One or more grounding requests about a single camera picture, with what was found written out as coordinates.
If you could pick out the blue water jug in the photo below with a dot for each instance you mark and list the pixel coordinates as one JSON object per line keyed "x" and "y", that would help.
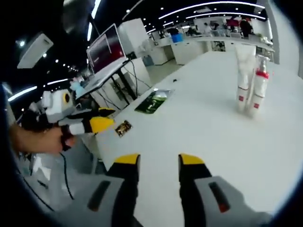
{"x": 148, "y": 62}

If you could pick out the white office counter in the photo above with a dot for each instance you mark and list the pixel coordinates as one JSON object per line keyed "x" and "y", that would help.
{"x": 189, "y": 52}

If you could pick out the person's left hand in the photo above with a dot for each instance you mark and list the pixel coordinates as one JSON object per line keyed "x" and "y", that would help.
{"x": 49, "y": 142}

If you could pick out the white laptop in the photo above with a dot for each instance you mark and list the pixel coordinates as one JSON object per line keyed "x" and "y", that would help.
{"x": 106, "y": 49}

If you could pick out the red display screen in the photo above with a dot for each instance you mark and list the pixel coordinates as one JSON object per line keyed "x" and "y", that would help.
{"x": 232, "y": 22}

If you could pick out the golden foil packet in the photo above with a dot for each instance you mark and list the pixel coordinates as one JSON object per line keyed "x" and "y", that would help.
{"x": 123, "y": 128}

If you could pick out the blue box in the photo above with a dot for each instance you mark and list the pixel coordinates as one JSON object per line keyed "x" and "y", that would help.
{"x": 177, "y": 38}

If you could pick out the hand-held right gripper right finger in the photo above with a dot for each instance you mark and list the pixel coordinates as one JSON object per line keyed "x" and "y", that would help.
{"x": 194, "y": 189}

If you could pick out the white pump bottle red collar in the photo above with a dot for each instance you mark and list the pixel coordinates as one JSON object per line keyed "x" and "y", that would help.
{"x": 261, "y": 74}

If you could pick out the black laptop stand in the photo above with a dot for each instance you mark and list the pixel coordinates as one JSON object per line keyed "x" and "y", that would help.
{"x": 122, "y": 79}

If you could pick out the white ceiling unit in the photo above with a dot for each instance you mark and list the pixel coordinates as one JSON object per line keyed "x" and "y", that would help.
{"x": 35, "y": 50}

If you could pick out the white skincare tube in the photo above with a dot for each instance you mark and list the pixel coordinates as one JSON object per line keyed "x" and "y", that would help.
{"x": 246, "y": 61}

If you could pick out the green snack packet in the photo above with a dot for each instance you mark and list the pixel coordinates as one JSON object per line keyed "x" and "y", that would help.
{"x": 154, "y": 101}

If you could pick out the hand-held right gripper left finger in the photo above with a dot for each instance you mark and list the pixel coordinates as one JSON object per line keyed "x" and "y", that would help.
{"x": 125, "y": 186}

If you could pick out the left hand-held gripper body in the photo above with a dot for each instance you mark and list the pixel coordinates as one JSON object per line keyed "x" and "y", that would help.
{"x": 59, "y": 106}

